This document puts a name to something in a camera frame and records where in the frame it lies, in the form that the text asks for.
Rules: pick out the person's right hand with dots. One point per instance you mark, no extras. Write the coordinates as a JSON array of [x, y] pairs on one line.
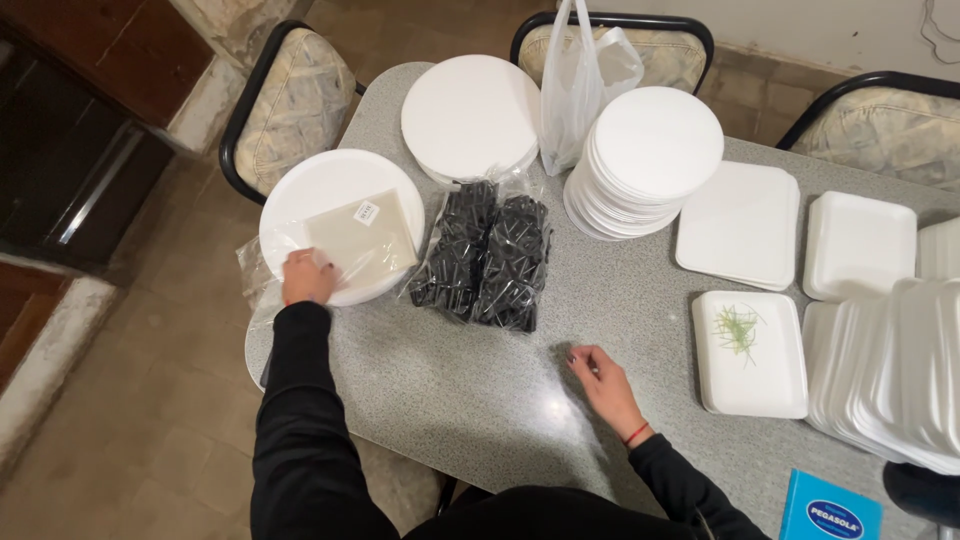
[[611, 394]]

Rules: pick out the person's left hand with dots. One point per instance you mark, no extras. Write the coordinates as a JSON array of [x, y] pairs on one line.
[[306, 283]]

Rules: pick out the person's left fingers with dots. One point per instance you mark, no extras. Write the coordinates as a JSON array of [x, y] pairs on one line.
[[309, 258]]

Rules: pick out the person's right fingers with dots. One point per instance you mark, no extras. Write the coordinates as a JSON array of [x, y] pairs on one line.
[[585, 360]]

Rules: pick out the stack of white plates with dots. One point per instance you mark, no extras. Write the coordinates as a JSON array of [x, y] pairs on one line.
[[330, 180]]

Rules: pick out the beige square packet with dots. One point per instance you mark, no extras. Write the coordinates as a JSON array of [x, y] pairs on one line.
[[367, 240]]

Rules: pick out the bag of black plastic cutlery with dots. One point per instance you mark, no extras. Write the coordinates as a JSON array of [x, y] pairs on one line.
[[454, 247], [517, 262]]

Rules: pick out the green shreds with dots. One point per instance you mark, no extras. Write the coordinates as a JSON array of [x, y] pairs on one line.
[[736, 330]]

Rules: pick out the person's black clothed torso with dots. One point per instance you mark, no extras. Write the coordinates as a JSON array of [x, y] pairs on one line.
[[547, 517]]

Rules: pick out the foam tray with green shreds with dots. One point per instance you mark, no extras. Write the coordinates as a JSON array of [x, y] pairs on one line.
[[757, 382]]

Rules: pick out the flat white rectangular foam trays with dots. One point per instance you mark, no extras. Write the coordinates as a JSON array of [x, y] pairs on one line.
[[739, 225]]

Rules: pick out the stack of flat white discs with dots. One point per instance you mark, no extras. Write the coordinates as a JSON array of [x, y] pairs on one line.
[[469, 112]]

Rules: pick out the unwrapped stack of round plates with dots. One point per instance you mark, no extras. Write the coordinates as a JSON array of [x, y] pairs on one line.
[[652, 142]]

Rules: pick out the dark wooden cabinet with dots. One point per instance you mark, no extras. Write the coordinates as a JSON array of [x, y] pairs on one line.
[[82, 135]]

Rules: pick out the white plastic bag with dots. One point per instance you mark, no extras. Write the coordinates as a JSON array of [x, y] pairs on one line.
[[570, 97]]

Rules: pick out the blue cardboard box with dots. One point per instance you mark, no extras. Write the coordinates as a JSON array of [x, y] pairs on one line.
[[829, 510]]

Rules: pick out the white foam tray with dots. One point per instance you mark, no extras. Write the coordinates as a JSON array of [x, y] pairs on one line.
[[859, 244], [941, 251]]

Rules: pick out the fanned stack of foam trays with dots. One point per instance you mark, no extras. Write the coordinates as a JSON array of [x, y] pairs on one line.
[[892, 375]]

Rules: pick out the black round seat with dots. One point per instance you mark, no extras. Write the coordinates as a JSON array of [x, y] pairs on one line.
[[926, 495]]

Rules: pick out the black frame padded chair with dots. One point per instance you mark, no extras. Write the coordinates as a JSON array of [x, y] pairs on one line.
[[885, 127], [667, 52], [296, 105]]

